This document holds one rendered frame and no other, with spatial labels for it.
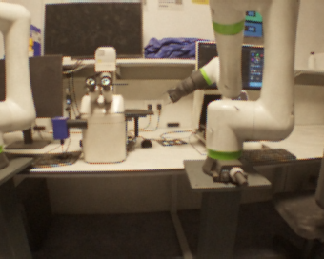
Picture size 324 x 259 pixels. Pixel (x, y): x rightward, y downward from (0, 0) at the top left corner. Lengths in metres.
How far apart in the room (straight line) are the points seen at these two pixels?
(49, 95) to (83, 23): 0.63
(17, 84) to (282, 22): 0.97
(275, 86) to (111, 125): 0.66
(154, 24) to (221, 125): 1.38
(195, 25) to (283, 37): 1.37
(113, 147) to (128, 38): 0.89
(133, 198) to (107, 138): 1.07
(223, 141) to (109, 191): 1.41
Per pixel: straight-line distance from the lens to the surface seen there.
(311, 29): 2.63
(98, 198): 2.04
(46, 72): 1.37
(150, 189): 1.98
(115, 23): 1.71
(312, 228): 1.23
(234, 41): 0.84
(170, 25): 1.99
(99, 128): 1.01
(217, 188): 0.72
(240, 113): 0.73
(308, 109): 2.41
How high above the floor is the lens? 1.10
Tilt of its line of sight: 11 degrees down
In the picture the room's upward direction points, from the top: straight up
